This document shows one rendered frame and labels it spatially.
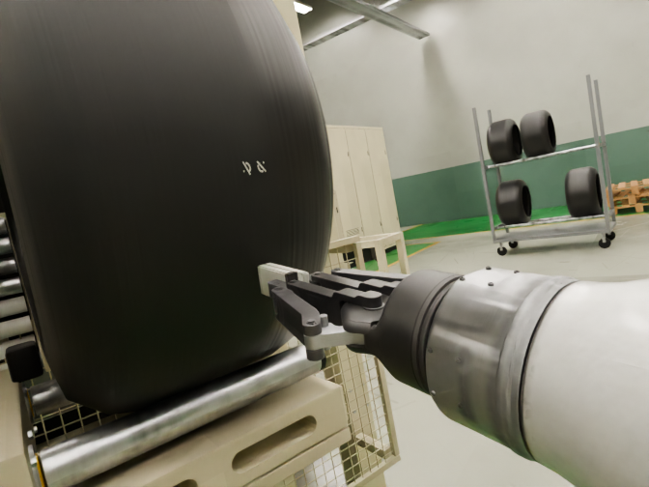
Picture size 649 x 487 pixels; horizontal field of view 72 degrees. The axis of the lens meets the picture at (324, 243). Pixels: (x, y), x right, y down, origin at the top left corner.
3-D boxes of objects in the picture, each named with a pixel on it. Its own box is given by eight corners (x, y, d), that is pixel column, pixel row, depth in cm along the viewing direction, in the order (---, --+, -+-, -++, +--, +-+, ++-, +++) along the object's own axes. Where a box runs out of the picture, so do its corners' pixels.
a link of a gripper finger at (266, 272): (306, 305, 40) (298, 308, 39) (267, 292, 45) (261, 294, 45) (301, 273, 39) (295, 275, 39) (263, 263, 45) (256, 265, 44)
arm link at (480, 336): (513, 311, 18) (404, 286, 23) (520, 503, 20) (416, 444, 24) (608, 259, 23) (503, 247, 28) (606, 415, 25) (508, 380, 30)
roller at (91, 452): (24, 447, 45) (35, 487, 45) (27, 471, 41) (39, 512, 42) (307, 335, 65) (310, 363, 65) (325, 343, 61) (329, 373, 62)
